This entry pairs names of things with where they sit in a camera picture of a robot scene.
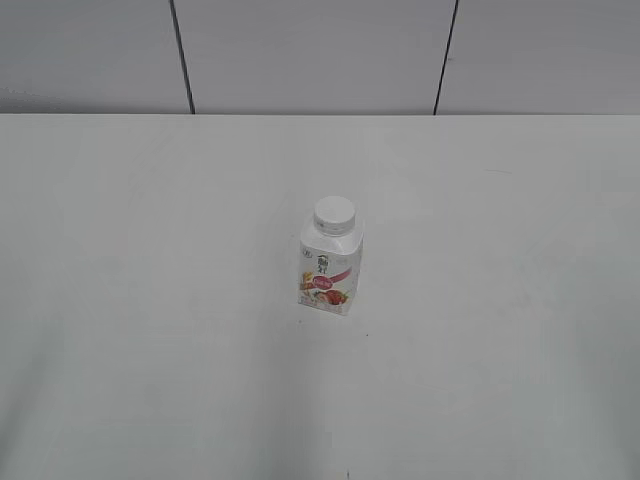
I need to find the white yili yogurt bottle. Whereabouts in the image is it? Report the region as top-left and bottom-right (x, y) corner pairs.
(298, 217), (364, 316)

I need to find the white plastic bottle cap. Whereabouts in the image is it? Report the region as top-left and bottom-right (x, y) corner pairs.
(313, 196), (356, 236)

